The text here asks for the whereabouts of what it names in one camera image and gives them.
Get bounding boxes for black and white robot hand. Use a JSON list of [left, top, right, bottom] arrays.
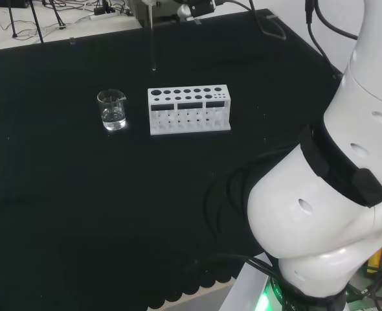
[[129, 0, 218, 29]]

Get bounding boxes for clear glass rod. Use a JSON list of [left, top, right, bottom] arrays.
[[147, 0, 157, 71]]

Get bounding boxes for white test tube rack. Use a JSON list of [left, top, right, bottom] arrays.
[[147, 83, 232, 136]]

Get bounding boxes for small clear glass beaker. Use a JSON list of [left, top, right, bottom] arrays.
[[96, 89, 128, 132]]

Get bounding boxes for white power strip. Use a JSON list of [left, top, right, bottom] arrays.
[[89, 8, 118, 21]]

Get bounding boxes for black bench cloth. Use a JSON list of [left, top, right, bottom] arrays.
[[0, 8, 344, 311]]

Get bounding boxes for black looped cable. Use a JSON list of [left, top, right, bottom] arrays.
[[248, 0, 287, 41]]

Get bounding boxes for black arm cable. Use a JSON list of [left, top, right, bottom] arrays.
[[313, 0, 359, 41], [303, 0, 344, 78]]

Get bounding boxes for black camera tripod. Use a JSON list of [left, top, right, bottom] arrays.
[[48, 0, 66, 29], [6, 0, 45, 44]]

